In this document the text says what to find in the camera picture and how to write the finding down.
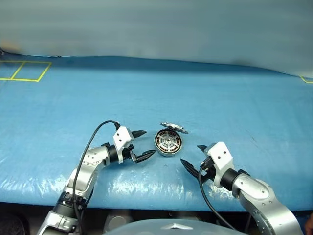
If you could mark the silver metal plate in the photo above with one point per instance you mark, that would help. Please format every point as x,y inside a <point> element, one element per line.
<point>174,126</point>

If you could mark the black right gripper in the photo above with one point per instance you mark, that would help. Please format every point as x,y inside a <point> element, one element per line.
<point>209,175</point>

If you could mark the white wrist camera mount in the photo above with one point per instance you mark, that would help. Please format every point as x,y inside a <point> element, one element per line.
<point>122,137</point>
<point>220,153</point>

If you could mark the yellow tape double square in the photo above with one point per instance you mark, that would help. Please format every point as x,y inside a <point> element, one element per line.
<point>44,72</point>

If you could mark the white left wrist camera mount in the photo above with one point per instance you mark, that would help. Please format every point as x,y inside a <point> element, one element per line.
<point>122,137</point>

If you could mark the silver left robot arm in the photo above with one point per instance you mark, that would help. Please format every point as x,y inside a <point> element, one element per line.
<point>93,159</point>

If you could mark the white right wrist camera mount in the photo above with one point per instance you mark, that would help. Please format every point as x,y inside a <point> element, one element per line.
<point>220,153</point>

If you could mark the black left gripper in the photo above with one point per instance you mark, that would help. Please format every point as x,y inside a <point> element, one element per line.
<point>128,153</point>

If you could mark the grey robot chest cover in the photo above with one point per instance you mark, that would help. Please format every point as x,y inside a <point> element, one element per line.
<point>159,227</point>

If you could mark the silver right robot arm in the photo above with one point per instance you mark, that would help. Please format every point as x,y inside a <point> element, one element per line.
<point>259,195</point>

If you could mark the yellow tape corner mark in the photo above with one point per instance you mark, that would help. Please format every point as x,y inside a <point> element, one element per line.
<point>305,80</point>

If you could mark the motor stator with copper windings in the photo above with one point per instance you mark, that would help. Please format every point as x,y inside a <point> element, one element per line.
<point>168,155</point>

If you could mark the blue plastic table cover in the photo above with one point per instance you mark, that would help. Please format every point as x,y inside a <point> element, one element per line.
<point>171,98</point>

